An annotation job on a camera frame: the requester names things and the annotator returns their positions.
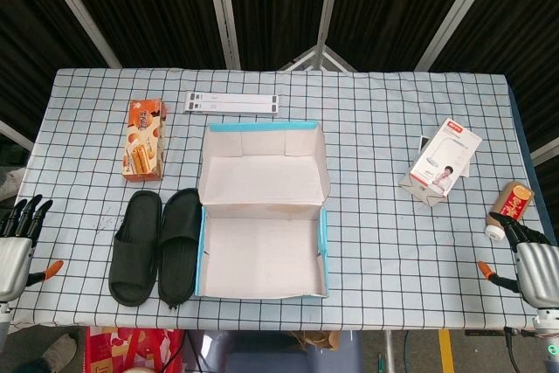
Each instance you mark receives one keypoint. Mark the red shopping bag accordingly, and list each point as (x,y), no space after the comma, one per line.
(131,351)

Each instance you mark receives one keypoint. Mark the white metal frame post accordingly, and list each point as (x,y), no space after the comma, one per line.
(222,10)
(78,10)
(328,2)
(458,10)

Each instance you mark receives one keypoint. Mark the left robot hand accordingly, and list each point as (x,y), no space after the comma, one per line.
(15,264)

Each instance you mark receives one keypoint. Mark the light blue shoe box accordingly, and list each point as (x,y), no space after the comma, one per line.
(262,259)

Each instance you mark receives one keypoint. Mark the brown paper bag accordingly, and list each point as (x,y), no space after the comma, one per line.
(319,340)

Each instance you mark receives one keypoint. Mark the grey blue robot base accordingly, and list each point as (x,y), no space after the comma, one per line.
(271,355)

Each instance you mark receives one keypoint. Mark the metal table leg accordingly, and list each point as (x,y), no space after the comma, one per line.
(388,351)

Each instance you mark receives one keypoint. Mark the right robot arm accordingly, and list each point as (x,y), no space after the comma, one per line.
(549,338)

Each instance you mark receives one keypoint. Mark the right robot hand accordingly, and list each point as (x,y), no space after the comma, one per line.
(539,268)

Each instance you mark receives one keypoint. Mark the white lamp box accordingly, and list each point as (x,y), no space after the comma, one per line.
(441,163)

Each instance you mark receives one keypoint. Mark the triangular metal frame brace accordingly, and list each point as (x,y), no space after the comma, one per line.
(316,60)

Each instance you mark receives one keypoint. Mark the grey sneaker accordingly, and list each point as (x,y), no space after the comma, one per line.
(59,349)

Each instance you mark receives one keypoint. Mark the black slipper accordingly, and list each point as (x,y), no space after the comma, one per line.
(133,250)
(179,242)

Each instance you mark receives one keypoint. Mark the orange biscuit box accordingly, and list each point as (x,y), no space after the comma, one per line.
(142,146)

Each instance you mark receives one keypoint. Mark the white label strip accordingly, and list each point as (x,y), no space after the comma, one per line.
(236,97)
(231,108)

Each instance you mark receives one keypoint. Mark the brown drink bottle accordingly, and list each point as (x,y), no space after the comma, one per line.
(511,207)

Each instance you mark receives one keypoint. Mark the small black white card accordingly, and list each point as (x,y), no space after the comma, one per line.
(423,143)

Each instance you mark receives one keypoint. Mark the blue checkered tablecloth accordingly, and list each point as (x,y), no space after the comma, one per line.
(371,259)

